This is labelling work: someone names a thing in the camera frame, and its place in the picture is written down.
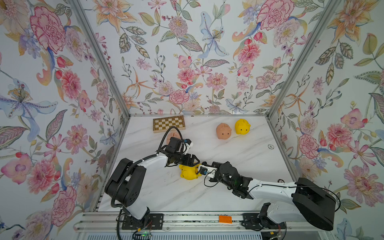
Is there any yellow piggy bank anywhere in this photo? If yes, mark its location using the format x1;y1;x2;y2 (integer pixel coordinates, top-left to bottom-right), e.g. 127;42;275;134
179;164;201;181
235;119;251;135

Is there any pink piggy bank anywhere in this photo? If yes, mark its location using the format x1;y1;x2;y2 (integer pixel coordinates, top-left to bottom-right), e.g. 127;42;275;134
166;131;182;145
216;123;232;140

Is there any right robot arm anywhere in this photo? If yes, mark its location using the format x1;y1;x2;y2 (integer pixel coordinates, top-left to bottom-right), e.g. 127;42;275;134
198;162;339;231

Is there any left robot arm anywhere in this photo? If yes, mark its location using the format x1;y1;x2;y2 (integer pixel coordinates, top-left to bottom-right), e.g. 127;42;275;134
105;137;200;221

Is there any wooden chessboard box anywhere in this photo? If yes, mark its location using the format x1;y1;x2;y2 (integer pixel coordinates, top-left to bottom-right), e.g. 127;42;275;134
153;116;186;133

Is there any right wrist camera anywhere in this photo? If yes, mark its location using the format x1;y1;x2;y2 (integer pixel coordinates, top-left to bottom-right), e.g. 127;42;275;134
199;164;217;178

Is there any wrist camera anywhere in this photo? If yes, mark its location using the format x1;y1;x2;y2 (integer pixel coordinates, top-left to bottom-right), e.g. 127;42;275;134
199;164;217;178
182;139;193;154

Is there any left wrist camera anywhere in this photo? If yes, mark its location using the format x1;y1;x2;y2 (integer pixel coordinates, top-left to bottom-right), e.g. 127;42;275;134
182;139;193;154

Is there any orange tag on rail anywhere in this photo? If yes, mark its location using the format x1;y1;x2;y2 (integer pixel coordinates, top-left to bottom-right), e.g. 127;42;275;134
219;215;233;224

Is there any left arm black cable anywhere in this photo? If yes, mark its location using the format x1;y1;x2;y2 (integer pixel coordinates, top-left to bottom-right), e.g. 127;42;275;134
110;125;184;209

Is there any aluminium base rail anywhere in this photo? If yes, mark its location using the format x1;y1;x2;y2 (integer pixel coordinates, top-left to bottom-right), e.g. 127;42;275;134
73;210;329;233

